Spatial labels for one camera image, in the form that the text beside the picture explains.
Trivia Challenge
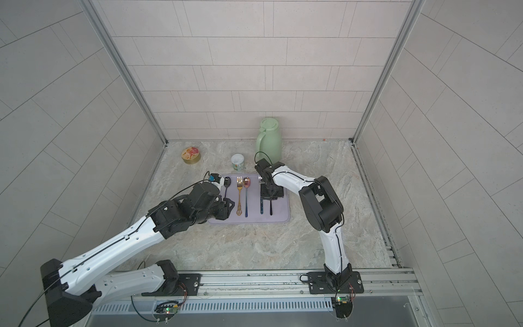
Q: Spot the iridescent rainbow spoon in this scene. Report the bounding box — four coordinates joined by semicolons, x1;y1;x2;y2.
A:
243;177;251;217

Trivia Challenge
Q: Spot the lilac rectangular tray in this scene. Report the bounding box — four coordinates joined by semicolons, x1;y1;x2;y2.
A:
208;174;291;225

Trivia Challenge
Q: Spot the gold fork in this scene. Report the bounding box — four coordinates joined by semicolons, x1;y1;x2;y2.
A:
236;176;243;216

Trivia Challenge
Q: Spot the black spoon long handle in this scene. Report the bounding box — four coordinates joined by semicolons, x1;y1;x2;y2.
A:
223;177;232;198

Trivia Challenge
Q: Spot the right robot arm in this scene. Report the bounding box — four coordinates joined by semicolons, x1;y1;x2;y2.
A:
255;159;352;291

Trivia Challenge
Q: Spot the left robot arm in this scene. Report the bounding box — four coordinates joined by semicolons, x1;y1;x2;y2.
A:
40;181;235;326

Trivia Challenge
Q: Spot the small white lidded cup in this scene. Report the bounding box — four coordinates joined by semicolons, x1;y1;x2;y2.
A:
231;153;245;171

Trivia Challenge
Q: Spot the green thermos jug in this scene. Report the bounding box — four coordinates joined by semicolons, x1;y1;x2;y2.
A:
255;118;282;164

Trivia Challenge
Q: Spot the round gold candy tin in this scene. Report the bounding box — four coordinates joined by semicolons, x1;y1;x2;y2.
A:
181;147;201;164

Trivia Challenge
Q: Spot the left controller board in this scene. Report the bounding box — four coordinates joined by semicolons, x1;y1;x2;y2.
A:
155;301;179;315

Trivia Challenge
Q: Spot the controller board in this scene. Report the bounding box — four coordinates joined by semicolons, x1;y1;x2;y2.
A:
331;296;354;319
155;301;179;315

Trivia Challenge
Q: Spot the right controller board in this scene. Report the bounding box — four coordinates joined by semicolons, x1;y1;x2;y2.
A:
331;296;354;319

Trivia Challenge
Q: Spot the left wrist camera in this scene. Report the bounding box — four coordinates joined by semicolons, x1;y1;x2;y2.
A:
208;173;224;189

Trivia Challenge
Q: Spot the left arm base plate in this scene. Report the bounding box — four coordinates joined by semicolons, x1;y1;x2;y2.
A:
141;273;202;297

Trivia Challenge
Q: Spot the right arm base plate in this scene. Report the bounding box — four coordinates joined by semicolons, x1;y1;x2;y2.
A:
303;271;364;294

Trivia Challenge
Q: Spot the black left base cable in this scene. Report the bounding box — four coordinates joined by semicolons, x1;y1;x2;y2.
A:
130;295;164;324

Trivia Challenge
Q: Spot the aluminium mounting rail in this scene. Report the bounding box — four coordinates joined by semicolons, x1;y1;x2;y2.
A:
79;267;424;303

